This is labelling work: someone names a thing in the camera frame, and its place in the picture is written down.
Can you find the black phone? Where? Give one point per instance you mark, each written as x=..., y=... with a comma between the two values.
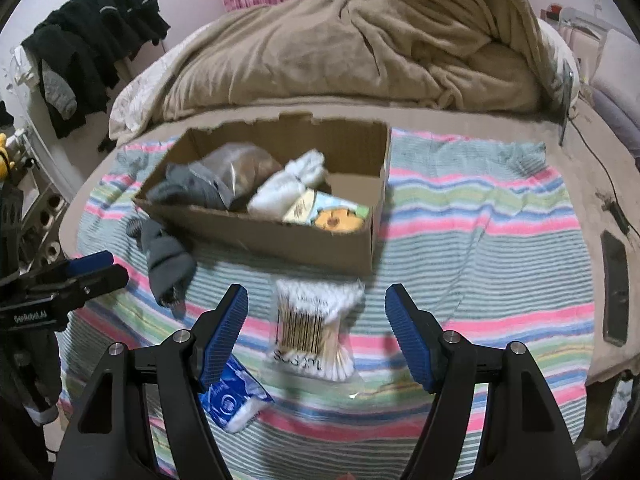
x=615, y=292

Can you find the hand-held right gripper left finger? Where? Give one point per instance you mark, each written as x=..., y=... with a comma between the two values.
x=227, y=327

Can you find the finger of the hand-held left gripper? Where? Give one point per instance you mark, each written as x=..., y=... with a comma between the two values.
x=87, y=270

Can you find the dark grey sock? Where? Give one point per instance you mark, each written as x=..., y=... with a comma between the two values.
x=162, y=257

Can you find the cardboard box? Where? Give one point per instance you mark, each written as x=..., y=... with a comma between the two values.
x=280, y=195

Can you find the white socks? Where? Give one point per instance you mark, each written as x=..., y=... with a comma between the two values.
x=290, y=182

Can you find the cotton swab packet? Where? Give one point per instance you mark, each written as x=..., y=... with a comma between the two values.
x=312, y=330

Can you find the clear plastic bag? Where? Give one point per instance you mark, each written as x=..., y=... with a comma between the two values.
x=245, y=167

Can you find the orange patterned packet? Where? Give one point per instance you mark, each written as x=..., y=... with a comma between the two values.
x=335, y=212

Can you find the grey garment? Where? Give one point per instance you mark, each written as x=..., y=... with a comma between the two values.
x=59, y=91

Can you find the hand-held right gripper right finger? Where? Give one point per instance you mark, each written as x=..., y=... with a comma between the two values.
x=406, y=327

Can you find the beige blanket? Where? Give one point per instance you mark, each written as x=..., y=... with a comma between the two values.
x=360, y=40

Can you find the striped towel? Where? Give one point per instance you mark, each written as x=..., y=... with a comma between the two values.
x=450, y=280

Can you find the blue cotton pad packet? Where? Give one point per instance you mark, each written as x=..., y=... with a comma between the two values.
x=232, y=400

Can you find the yellow toy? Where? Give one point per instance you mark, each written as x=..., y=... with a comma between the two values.
x=5, y=157

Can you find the black clothes pile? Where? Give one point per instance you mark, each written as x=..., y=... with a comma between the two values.
x=95, y=35

